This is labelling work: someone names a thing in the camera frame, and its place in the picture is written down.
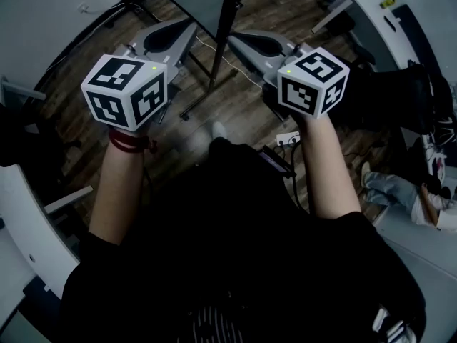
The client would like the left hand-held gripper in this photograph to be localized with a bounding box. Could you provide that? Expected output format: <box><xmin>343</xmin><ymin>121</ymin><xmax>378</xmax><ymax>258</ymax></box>
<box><xmin>81</xmin><ymin>19</ymin><xmax>199</xmax><ymax>132</ymax></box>

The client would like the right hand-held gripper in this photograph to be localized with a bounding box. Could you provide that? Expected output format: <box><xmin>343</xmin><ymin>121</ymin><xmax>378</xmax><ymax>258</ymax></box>
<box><xmin>227</xmin><ymin>30</ymin><xmax>351</xmax><ymax>120</ymax></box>

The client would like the person's right forearm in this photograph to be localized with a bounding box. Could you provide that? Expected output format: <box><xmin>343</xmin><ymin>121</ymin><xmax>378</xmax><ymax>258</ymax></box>
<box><xmin>298</xmin><ymin>114</ymin><xmax>361</xmax><ymax>221</ymax></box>

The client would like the person's left forearm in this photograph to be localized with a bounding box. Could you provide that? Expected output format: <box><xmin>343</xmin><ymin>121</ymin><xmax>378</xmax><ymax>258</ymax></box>
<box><xmin>87</xmin><ymin>130</ymin><xmax>146</xmax><ymax>246</ymax></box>

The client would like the person's right white shoe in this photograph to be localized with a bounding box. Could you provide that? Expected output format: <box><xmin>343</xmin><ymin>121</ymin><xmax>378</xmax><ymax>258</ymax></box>
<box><xmin>211</xmin><ymin>121</ymin><xmax>228</xmax><ymax>141</ymax></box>

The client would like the white power strip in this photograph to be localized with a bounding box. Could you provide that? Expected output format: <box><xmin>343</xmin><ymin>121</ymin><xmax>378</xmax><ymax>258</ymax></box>
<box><xmin>276</xmin><ymin>132</ymin><xmax>301</xmax><ymax>146</ymax></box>

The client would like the red wrist band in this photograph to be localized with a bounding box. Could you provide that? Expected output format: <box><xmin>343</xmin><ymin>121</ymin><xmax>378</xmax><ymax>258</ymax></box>
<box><xmin>108</xmin><ymin>129</ymin><xmax>159</xmax><ymax>156</ymax></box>

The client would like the black waist device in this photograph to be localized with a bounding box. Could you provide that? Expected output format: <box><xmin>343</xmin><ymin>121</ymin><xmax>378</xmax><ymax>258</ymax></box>
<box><xmin>256</xmin><ymin>146</ymin><xmax>296</xmax><ymax>177</ymax></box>

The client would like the white curved desk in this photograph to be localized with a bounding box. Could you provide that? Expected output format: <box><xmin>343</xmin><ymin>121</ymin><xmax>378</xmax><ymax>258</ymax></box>
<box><xmin>312</xmin><ymin>0</ymin><xmax>441</xmax><ymax>74</ymax></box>
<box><xmin>0</xmin><ymin>75</ymin><xmax>94</xmax><ymax>299</ymax></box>

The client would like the black office chair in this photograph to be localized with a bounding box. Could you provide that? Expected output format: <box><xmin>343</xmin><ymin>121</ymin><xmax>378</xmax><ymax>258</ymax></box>
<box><xmin>0</xmin><ymin>100</ymin><xmax>81</xmax><ymax>167</ymax></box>
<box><xmin>338</xmin><ymin>62</ymin><xmax>454</xmax><ymax>135</ymax></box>

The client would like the dark blue desk panel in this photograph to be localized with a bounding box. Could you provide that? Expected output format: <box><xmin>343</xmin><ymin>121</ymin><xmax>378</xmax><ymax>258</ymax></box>
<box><xmin>23</xmin><ymin>277</ymin><xmax>64</xmax><ymax>321</ymax></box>
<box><xmin>391</xmin><ymin>4</ymin><xmax>441</xmax><ymax>73</ymax></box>

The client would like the person's black shirt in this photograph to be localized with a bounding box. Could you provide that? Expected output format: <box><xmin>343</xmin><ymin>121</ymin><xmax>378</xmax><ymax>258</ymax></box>
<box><xmin>56</xmin><ymin>137</ymin><xmax>428</xmax><ymax>343</ymax></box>

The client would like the white pink packet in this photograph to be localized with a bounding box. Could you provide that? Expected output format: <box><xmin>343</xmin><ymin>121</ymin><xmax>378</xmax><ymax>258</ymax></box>
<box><xmin>426</xmin><ymin>134</ymin><xmax>447</xmax><ymax>185</ymax></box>

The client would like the light grey desk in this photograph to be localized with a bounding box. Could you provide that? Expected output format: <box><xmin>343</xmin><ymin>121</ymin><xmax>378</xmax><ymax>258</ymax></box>
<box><xmin>373</xmin><ymin>202</ymin><xmax>457</xmax><ymax>343</ymax></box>

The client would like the black white striped pouch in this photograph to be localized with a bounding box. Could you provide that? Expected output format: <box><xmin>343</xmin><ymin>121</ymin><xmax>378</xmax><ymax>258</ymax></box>
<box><xmin>373</xmin><ymin>307</ymin><xmax>416</xmax><ymax>343</ymax></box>

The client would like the white floor cable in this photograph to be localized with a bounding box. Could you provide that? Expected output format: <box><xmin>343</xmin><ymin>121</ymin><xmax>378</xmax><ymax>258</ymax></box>
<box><xmin>194</xmin><ymin>36</ymin><xmax>266</xmax><ymax>86</ymax></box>

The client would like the black cable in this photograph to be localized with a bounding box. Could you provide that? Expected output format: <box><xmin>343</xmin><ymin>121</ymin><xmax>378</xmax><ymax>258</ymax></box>
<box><xmin>288</xmin><ymin>137</ymin><xmax>312</xmax><ymax>211</ymax></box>

